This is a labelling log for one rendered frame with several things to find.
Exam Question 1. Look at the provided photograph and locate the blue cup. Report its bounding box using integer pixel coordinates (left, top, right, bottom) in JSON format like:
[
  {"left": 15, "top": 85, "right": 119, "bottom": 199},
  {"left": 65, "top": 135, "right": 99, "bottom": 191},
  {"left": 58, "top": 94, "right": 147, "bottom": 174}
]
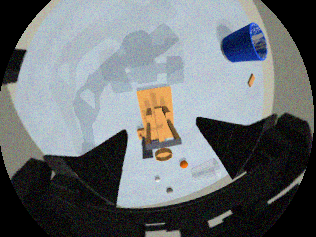
[{"left": 220, "top": 22, "right": 267, "bottom": 62}]

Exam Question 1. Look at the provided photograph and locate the orange ball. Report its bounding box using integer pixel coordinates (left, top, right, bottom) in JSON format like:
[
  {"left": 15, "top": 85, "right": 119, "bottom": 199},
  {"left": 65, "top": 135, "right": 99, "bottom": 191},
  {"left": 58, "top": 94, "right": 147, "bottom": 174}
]
[{"left": 179, "top": 160, "right": 187, "bottom": 168}]

